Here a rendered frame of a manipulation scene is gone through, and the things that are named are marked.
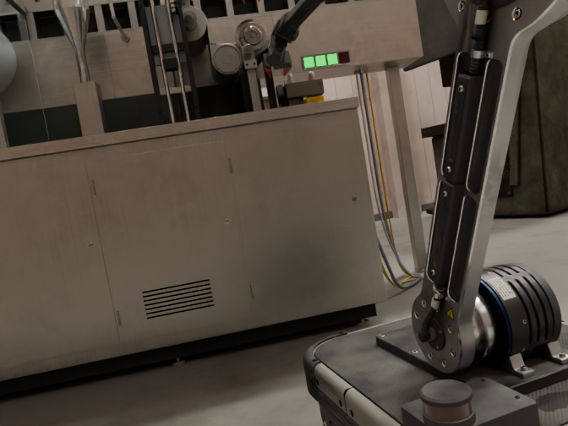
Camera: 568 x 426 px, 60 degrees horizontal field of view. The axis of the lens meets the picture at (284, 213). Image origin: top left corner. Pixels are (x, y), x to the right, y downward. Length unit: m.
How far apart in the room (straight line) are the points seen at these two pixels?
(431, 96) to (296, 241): 4.45
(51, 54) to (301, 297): 1.60
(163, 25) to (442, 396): 1.74
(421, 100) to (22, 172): 4.83
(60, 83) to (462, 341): 2.15
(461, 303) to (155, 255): 1.27
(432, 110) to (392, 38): 3.45
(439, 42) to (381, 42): 1.80
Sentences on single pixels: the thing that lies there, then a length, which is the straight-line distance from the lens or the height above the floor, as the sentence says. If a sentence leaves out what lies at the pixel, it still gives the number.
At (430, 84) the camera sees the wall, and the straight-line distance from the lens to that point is 6.16.
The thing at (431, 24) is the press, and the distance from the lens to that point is 4.52.
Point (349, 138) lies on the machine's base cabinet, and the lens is 1.92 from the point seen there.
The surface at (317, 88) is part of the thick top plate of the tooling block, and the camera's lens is 2.16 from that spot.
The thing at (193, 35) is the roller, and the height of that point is 1.29.
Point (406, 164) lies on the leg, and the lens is 2.81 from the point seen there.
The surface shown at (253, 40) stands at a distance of 2.19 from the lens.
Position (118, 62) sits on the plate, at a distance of 2.54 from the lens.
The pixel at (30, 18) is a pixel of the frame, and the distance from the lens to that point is 2.69.
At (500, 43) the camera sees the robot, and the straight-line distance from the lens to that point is 0.69.
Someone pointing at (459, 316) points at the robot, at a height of 0.38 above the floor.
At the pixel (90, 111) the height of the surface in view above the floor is 1.05.
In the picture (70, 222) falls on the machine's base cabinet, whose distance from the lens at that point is 1.91.
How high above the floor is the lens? 0.64
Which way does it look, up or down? 4 degrees down
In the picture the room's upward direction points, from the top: 9 degrees counter-clockwise
